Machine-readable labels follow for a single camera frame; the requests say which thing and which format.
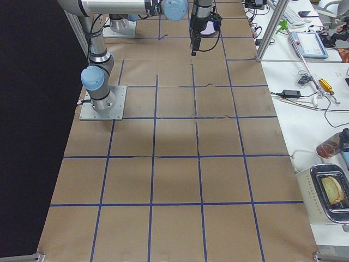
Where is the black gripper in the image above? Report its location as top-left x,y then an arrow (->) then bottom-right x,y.
190,16 -> 209,56

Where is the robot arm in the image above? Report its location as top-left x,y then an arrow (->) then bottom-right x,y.
58,1 -> 188,120
109,14 -> 137,32

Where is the black power adapter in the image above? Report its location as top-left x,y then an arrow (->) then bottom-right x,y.
281,90 -> 302,99

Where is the teach pendant tablet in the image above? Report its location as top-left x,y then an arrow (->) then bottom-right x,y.
290,32 -> 328,59

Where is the brown paper table cover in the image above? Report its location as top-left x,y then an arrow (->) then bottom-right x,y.
38,1 -> 316,261

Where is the yellow tool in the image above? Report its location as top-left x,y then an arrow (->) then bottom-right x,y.
318,79 -> 334,94

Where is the white toaster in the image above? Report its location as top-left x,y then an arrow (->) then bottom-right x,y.
296,164 -> 348,227

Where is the bread slice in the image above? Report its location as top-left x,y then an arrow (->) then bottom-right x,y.
321,176 -> 345,205

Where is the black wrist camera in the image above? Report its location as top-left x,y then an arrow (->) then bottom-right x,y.
210,12 -> 222,31

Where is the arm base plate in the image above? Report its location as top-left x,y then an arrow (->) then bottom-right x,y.
103,19 -> 137,38
79,86 -> 127,121

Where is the green handled reacher grabber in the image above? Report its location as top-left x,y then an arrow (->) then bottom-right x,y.
275,20 -> 340,105

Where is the aluminium frame post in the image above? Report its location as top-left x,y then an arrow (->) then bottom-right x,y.
256,0 -> 289,62

